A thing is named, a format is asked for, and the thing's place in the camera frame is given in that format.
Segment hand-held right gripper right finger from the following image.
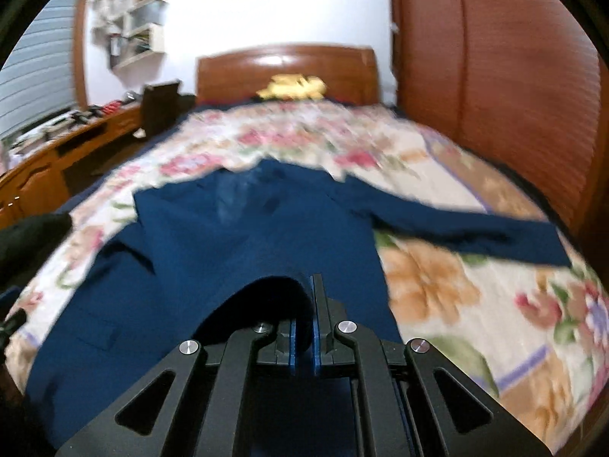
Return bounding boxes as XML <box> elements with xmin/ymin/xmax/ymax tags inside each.
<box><xmin>309</xmin><ymin>274</ymin><xmax>553</xmax><ymax>457</ymax></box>

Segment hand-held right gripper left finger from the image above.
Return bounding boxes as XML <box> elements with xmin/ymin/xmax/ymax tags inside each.
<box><xmin>56</xmin><ymin>318</ymin><xmax>298</xmax><ymax>457</ymax></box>

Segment dark blue jacket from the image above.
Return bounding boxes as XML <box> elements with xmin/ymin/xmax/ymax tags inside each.
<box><xmin>26</xmin><ymin>158</ymin><xmax>572</xmax><ymax>457</ymax></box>

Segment floral blanket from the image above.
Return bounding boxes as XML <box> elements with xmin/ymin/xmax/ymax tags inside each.
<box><xmin>5</xmin><ymin>100</ymin><xmax>609</xmax><ymax>453</ymax></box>

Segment yellow plush toy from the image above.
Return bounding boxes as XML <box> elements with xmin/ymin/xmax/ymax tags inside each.
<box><xmin>256</xmin><ymin>73</ymin><xmax>329</xmax><ymax>102</ymax></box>

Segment black chair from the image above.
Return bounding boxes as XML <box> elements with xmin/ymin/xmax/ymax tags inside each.
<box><xmin>142</xmin><ymin>80</ymin><xmax>197</xmax><ymax>137</ymax></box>

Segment wooden bed headboard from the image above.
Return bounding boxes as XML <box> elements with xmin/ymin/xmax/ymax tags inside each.
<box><xmin>196</xmin><ymin>44</ymin><xmax>381</xmax><ymax>106</ymax></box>

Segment dark cloth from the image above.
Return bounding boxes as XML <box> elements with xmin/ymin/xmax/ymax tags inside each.
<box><xmin>0</xmin><ymin>213</ymin><xmax>74</xmax><ymax>292</ymax></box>

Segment wooden desk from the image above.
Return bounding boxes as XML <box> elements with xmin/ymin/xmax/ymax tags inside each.
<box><xmin>0</xmin><ymin>101</ymin><xmax>148</xmax><ymax>230</ymax></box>

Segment wooden louvered wardrobe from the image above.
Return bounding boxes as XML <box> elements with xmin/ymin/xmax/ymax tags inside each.
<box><xmin>389</xmin><ymin>0</ymin><xmax>609</xmax><ymax>248</ymax></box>

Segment window blinds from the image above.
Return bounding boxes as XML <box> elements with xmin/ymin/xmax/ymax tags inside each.
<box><xmin>0</xmin><ymin>0</ymin><xmax>91</xmax><ymax>140</ymax></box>

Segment white wall shelf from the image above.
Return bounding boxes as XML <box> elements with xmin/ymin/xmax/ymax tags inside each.
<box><xmin>90</xmin><ymin>0</ymin><xmax>169</xmax><ymax>70</ymax></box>

